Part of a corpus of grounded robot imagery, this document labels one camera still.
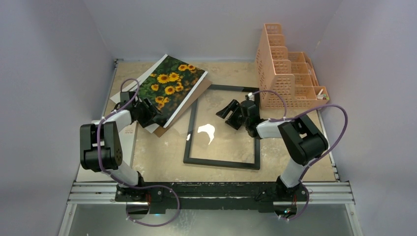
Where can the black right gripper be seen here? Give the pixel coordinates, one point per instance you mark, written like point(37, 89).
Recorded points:
point(233, 114)

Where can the black picture frame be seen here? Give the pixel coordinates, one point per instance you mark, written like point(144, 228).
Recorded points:
point(249, 166)

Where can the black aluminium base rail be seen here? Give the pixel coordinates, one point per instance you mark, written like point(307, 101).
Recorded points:
point(263, 197)

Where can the small items in organizer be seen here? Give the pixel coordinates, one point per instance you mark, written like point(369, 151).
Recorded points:
point(322, 95)

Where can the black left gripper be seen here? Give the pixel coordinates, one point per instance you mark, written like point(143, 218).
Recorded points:
point(151, 111)

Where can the orange plastic organizer basket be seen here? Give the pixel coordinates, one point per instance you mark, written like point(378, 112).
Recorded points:
point(285, 78)

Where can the white mat board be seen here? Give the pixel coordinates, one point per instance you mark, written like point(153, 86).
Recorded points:
point(159, 96)

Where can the brown frame backing board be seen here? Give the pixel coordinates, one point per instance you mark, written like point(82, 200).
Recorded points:
point(200, 89)

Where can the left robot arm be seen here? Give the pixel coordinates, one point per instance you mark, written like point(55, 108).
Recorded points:
point(100, 145)

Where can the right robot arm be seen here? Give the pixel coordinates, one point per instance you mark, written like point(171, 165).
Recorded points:
point(302, 138)

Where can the sunflower photo print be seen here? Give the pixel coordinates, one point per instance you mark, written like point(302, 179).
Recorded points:
point(168, 84)

